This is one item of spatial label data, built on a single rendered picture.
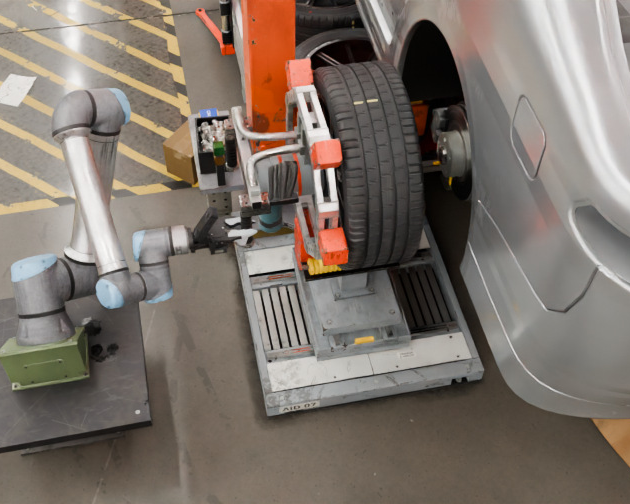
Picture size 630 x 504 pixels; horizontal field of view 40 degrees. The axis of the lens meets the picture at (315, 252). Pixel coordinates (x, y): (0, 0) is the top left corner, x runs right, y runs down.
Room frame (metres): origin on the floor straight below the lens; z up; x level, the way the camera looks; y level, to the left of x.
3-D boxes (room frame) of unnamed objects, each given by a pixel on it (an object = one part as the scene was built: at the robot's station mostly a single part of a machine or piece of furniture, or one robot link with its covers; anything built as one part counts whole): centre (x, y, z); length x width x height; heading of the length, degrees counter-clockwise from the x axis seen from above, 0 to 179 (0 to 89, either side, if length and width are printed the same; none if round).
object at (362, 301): (1.98, -0.14, 0.32); 0.40 x 0.30 x 0.28; 13
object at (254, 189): (1.82, 0.12, 1.03); 0.19 x 0.18 x 0.11; 103
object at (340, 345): (1.98, -0.14, 0.13); 0.50 x 0.36 x 0.10; 13
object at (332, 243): (1.64, -0.05, 0.85); 0.09 x 0.08 x 0.07; 13
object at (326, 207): (1.94, 0.03, 0.85); 0.54 x 0.07 x 0.54; 13
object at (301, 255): (1.95, -0.01, 0.48); 0.16 x 0.12 x 0.17; 103
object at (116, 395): (1.54, 0.88, 0.15); 0.60 x 0.60 x 0.30; 14
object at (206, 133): (2.41, 0.40, 0.51); 0.20 x 0.14 x 0.13; 10
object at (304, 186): (1.93, 0.09, 0.85); 0.21 x 0.14 x 0.14; 103
